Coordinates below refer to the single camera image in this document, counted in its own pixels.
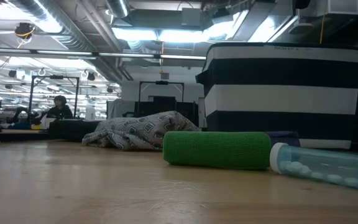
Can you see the black background table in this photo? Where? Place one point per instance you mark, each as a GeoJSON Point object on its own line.
{"type": "Point", "coordinates": [70, 129]}

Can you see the person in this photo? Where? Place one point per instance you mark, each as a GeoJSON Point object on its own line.
{"type": "Point", "coordinates": [60, 112]}

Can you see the teal pill bottle white cap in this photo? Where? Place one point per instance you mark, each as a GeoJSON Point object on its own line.
{"type": "Point", "coordinates": [322, 165]}

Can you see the green bandage roll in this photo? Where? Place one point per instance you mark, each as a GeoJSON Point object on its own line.
{"type": "Point", "coordinates": [216, 149]}

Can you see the dark blue object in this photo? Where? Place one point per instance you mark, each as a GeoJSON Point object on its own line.
{"type": "Point", "coordinates": [283, 137]}

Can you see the navy white striped fabric basket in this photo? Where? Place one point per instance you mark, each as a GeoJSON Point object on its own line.
{"type": "Point", "coordinates": [281, 99]}

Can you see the black background gantry frame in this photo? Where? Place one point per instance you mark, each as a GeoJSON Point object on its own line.
{"type": "Point", "coordinates": [162, 82]}
{"type": "Point", "coordinates": [31, 93]}

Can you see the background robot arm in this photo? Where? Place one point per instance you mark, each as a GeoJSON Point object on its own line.
{"type": "Point", "coordinates": [19, 113]}

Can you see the grey patterned cloth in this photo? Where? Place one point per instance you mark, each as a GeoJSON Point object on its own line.
{"type": "Point", "coordinates": [135, 133]}

